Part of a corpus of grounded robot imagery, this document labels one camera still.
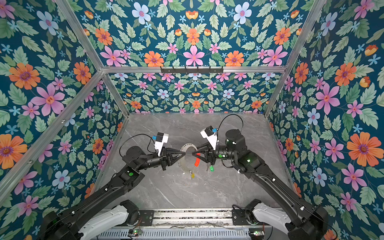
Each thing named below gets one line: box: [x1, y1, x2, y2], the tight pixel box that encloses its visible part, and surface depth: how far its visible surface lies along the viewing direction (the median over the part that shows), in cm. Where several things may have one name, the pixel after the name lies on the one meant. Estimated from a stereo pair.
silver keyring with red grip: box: [180, 143, 201, 167], surface depth 64 cm
